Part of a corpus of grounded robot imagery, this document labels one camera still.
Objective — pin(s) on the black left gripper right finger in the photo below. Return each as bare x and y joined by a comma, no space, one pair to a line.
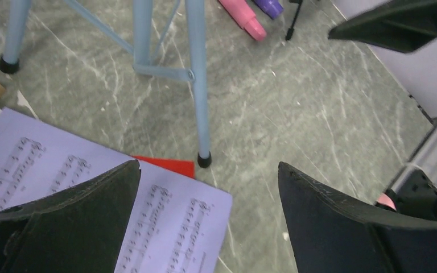
334,232

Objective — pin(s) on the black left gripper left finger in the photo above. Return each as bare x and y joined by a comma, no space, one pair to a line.
79,229

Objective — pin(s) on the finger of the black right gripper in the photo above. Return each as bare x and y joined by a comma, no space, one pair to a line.
401,26

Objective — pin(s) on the lavender sheet music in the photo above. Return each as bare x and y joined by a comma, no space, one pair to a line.
177,223

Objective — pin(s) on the black tripod mic stand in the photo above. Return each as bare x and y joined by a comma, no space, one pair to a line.
291,28

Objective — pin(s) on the red sheet music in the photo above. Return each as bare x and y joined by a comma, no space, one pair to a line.
183,167

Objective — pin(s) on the purple microphone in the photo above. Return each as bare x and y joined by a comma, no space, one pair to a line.
271,8

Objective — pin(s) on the pink microphone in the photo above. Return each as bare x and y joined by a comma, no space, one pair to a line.
245,17

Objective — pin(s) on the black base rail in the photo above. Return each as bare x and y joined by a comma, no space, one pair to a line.
413,192

